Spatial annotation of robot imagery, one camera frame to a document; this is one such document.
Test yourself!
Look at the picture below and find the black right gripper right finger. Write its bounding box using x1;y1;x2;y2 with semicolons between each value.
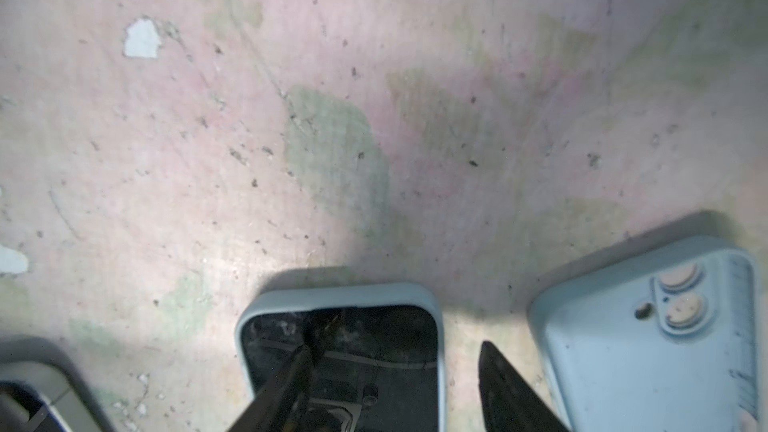
478;341;568;432

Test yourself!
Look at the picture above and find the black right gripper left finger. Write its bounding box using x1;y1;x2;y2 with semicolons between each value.
229;345;314;432

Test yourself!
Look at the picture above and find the blue phone black screen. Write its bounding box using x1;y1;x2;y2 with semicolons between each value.
240;305;440;431

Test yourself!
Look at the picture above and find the light blue phone case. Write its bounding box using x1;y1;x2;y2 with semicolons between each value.
528;236;767;431
234;283;446;431

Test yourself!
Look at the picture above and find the white phone black screen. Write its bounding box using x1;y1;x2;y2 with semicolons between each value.
1;361;103;432

